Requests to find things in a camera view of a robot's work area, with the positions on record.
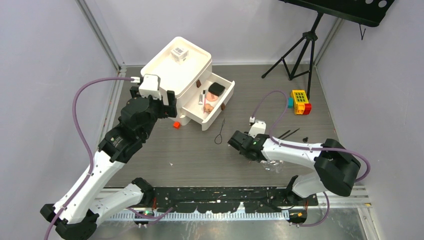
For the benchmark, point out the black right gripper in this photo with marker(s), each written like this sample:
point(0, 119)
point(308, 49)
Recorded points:
point(246, 133)

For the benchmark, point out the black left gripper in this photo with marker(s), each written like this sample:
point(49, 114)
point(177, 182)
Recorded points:
point(171, 101)

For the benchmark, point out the white small cream tube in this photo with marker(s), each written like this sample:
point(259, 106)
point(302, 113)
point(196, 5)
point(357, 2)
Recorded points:
point(201, 99)

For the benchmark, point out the pink eyebrow brush comb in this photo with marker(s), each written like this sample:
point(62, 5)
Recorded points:
point(204, 100)

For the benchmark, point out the white drawer organizer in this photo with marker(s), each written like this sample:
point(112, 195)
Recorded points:
point(188, 80)

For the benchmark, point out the black hair loop tool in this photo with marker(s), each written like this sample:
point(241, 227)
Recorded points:
point(219, 138)

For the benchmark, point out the pink powder puff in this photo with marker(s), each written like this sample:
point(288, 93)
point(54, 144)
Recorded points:
point(211, 97)

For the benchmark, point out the black makeup pencil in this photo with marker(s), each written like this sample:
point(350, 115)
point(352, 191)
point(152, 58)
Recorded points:
point(284, 134)
point(288, 135)

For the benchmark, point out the black compact case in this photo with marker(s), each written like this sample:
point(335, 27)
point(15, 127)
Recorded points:
point(216, 89)

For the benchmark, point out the white barcode box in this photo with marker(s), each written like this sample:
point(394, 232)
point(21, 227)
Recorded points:
point(179, 54)

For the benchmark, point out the beige makeup sponge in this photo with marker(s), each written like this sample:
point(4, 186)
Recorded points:
point(207, 108)

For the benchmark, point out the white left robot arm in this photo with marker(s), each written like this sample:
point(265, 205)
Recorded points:
point(77, 215)

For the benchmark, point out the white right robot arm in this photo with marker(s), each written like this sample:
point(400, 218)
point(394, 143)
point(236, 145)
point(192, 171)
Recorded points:
point(334, 168)

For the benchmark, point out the small orange red cube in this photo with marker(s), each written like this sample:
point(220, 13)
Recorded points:
point(176, 125)

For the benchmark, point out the clear plastic bag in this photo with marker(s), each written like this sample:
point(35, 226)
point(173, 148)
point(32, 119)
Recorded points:
point(272, 165)

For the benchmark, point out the teal wooden block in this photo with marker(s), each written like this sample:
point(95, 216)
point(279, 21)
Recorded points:
point(290, 103)

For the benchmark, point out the yellow toy block house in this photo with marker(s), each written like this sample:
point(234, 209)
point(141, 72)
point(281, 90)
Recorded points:
point(300, 99)

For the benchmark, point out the red toy block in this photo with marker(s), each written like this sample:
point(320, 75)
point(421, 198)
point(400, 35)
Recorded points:
point(307, 109)

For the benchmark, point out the black music stand tray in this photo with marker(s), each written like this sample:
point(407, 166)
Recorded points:
point(369, 13)

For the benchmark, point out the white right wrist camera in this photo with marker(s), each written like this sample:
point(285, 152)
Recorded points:
point(256, 127)

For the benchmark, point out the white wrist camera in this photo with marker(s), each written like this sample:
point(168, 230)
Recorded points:
point(256, 127)
point(149, 85)

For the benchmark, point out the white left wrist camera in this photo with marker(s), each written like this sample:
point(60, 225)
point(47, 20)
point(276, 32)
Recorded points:
point(149, 85)

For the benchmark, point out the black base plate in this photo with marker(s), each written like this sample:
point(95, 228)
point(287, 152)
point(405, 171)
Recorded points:
point(260, 199)

